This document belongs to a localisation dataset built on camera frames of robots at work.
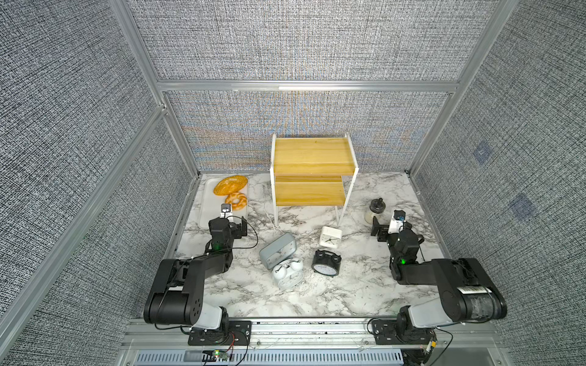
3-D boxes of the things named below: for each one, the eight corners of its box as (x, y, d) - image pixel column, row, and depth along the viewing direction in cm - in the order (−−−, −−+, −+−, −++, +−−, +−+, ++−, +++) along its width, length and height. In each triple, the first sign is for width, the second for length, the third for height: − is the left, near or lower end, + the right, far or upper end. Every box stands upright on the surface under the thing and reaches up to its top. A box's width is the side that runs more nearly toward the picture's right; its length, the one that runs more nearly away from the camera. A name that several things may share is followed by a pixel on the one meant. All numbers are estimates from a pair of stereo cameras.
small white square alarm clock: (318, 245, 96) (320, 236, 90) (320, 235, 99) (322, 225, 93) (338, 249, 95) (341, 240, 89) (339, 239, 98) (342, 229, 92)
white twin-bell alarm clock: (280, 294, 83) (278, 283, 73) (273, 280, 86) (271, 267, 76) (304, 280, 86) (306, 268, 76) (297, 267, 89) (298, 253, 80)
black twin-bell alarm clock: (310, 271, 89) (312, 258, 80) (313, 261, 92) (315, 247, 82) (335, 278, 87) (340, 266, 78) (337, 267, 90) (342, 255, 81)
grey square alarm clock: (269, 272, 89) (267, 262, 81) (261, 261, 91) (258, 251, 84) (296, 252, 94) (296, 241, 86) (287, 242, 97) (287, 231, 89)
